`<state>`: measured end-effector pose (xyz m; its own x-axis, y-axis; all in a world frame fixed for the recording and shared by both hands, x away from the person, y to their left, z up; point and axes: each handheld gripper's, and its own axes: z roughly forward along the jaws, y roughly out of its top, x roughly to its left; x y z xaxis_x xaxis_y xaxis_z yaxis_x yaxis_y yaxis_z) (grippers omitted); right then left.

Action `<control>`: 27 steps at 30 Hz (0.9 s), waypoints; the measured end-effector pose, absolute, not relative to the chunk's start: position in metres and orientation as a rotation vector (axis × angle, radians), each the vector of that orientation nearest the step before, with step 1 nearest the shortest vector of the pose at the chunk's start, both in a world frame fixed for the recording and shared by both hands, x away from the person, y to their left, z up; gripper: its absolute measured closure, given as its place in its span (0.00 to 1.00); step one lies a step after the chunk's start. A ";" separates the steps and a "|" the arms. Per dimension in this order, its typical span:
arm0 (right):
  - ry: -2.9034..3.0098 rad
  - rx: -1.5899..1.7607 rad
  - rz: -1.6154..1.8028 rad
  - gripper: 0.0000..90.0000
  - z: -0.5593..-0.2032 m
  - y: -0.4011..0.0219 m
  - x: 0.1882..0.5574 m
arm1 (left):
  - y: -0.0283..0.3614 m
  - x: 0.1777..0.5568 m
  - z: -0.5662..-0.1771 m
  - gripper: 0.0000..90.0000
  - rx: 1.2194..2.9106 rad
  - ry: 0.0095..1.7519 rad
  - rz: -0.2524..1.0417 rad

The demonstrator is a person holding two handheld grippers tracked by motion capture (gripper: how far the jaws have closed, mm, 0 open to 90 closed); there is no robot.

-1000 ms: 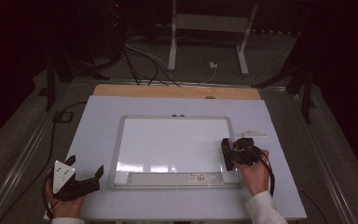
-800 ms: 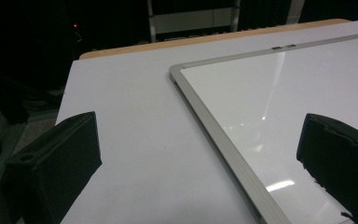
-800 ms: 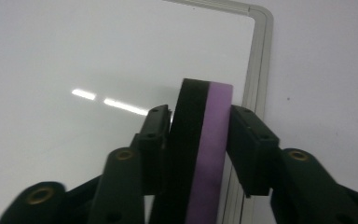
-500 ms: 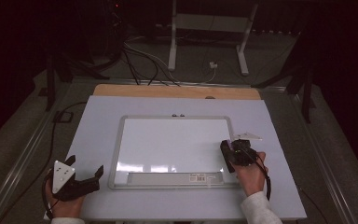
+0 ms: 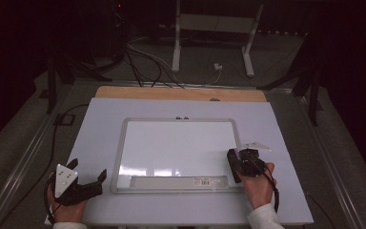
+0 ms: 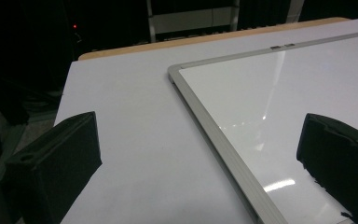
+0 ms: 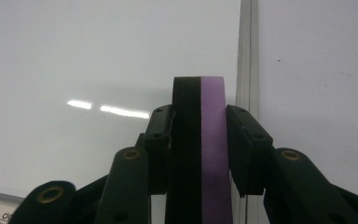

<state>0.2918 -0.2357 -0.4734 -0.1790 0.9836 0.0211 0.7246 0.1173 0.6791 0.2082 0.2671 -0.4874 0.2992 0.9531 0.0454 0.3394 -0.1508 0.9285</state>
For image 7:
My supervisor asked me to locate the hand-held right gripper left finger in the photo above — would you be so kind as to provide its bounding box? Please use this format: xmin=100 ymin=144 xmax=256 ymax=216
xmin=143 ymin=104 xmax=174 ymax=196

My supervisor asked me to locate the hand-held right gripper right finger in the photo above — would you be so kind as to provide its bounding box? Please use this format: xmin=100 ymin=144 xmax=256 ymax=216
xmin=225 ymin=104 xmax=275 ymax=198

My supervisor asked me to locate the purple and black whiteboard eraser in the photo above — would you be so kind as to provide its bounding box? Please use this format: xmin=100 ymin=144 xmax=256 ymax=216
xmin=164 ymin=76 xmax=235 ymax=224

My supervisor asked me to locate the whiteboard with silver frame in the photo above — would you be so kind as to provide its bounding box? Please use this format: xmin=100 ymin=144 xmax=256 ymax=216
xmin=0 ymin=0 xmax=259 ymax=224

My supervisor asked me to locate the white table sheet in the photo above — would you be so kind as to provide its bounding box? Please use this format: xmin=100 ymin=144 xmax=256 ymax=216
xmin=256 ymin=0 xmax=358 ymax=198

